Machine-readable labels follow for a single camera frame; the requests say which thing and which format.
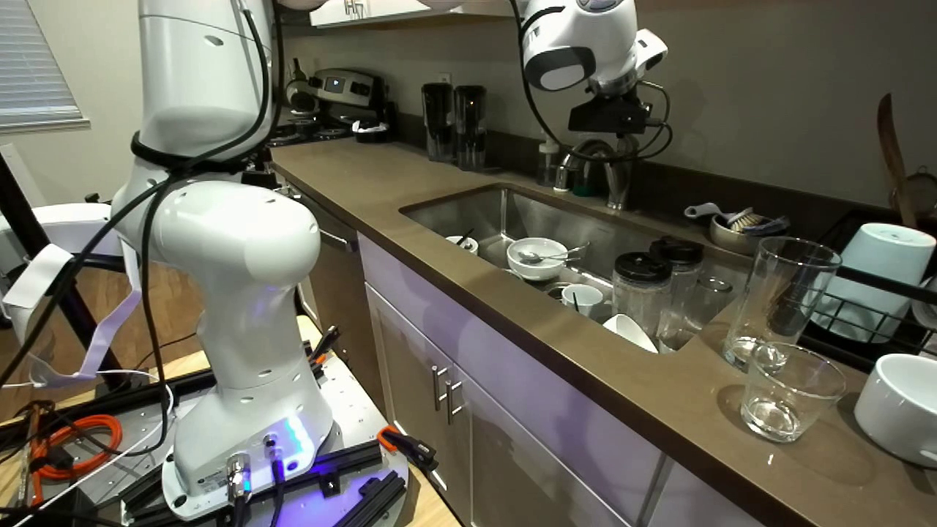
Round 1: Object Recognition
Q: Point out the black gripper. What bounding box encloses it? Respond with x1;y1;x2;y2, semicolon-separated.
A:
567;87;655;168

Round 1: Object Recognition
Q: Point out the chrome faucet spout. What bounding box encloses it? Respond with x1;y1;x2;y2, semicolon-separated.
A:
549;137;612;200

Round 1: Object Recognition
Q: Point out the stainless steel sink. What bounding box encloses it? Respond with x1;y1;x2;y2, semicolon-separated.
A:
394;184;758;359

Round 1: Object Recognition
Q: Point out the metal spoon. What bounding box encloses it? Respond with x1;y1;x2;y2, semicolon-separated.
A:
511;244;570;266

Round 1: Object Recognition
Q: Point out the glass jar black lid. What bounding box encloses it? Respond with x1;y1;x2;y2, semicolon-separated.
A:
609;248;676;340
650;233;709;326

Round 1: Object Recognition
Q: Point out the black tumbler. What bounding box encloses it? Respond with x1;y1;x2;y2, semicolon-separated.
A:
448;83;492;172
417;80;455;165

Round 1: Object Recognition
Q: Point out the white bowl with spoon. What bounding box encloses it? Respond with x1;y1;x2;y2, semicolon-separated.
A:
504;233;570;286

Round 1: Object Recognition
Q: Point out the white mug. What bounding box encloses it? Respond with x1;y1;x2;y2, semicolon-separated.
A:
559;282;609;318

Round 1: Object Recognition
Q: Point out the bowl holding utensils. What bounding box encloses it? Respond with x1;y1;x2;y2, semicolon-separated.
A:
679;200;792;261

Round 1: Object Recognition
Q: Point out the white plate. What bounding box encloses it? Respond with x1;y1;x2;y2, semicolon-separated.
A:
600;311;660;358

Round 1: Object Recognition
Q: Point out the tall glass pitcher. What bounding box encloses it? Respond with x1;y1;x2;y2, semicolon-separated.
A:
723;233;842;372

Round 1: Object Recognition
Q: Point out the purple-lit drawer front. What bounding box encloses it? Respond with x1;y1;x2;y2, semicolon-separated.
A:
354;230;679;504

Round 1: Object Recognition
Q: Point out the silver black countertop appliance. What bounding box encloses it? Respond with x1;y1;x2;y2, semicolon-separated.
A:
287;55;398;146

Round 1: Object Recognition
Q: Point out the wooden spoon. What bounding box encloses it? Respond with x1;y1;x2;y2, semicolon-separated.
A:
873;90;915;214

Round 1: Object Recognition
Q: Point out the brown lower cabinet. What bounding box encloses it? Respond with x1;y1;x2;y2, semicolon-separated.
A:
296;184;379;399

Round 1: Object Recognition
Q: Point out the white bowl in rack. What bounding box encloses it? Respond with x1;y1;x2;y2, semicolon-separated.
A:
835;220;937;345

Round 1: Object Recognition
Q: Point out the cabinet door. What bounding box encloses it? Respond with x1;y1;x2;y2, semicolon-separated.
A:
454;377;666;527
363;283;476;527

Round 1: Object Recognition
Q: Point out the short clear glass cup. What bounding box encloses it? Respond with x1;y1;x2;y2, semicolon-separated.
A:
737;340;849;447

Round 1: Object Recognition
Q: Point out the black orange clamp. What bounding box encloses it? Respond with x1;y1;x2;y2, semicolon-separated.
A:
373;421;445;482

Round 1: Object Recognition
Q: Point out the large white bowl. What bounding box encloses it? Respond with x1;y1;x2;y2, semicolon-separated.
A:
851;352;937;471

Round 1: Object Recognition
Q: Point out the window blind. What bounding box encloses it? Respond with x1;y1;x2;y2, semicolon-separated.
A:
0;0;92;132

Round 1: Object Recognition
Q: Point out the black tripod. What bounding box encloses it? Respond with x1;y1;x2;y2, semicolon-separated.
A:
0;153;132;387

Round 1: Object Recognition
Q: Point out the white wall shelf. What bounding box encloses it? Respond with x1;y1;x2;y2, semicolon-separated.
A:
306;0;514;33

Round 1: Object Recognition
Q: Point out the black wire dish rack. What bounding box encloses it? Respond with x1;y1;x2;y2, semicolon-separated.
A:
792;206;937;377

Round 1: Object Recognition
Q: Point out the metal cabinet handle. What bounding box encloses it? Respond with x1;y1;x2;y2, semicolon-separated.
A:
445;374;469;428
426;359;451;413

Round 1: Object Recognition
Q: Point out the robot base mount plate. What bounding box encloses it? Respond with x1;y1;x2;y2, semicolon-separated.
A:
155;418;417;527

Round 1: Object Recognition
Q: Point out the orange cable loop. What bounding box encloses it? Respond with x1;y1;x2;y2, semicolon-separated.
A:
28;411;127;485

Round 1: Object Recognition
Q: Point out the white strap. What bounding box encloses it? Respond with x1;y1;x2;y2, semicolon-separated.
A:
0;239;79;345

